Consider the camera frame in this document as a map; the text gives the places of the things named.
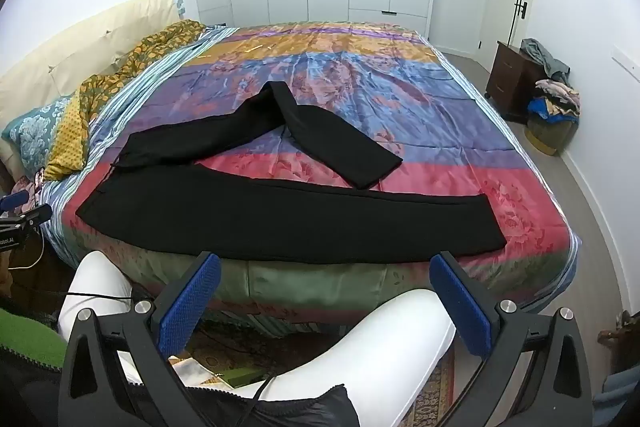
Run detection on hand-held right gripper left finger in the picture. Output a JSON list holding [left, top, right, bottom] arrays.
[[57, 251, 223, 427]]

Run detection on grey-green cloth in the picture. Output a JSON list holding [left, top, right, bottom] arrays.
[[521, 38, 571, 82]]

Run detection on brown wooden bed frame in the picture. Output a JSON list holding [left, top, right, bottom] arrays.
[[0, 157, 16, 194]]

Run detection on pile of mixed clothes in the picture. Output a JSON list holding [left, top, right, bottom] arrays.
[[529, 78, 581, 124]]

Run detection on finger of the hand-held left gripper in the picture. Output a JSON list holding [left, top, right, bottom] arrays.
[[0, 191, 30, 212], [15, 203, 54, 228]]

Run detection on pink floral cloth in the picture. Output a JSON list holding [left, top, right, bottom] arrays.
[[12, 174, 47, 208]]

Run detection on colourful satin floral quilt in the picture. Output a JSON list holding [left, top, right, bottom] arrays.
[[47, 21, 583, 323]]

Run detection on blue striped bed sheet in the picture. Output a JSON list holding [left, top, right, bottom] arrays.
[[40, 27, 236, 228]]

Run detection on yellow floral blanket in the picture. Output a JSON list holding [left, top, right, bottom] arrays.
[[45, 19, 206, 182]]

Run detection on cream padded headboard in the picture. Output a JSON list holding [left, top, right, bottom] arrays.
[[0, 0, 181, 128]]

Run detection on brown wooden furniture piece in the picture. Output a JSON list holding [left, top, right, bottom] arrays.
[[598, 309, 640, 350]]

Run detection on patterned rug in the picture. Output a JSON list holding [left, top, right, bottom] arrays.
[[175, 327, 457, 427]]

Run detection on thin white cable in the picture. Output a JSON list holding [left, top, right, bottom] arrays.
[[7, 234, 47, 270]]

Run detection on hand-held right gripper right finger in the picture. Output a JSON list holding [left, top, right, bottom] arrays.
[[429, 251, 593, 427]]

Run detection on brown wooden nightstand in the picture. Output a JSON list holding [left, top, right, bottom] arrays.
[[484, 41, 548, 124]]

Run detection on blue cloth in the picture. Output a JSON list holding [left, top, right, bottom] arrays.
[[602, 364, 640, 410]]

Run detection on white wall plate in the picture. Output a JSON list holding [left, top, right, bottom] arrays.
[[611, 49, 640, 82]]

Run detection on black pants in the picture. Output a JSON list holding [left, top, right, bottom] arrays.
[[75, 81, 507, 266]]

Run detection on blue floral pillow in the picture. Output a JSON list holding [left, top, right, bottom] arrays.
[[1, 96, 76, 172]]

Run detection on green round basket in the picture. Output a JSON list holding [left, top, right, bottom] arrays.
[[524, 114, 576, 156]]

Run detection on thin black cable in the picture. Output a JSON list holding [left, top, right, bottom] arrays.
[[64, 291, 136, 301]]

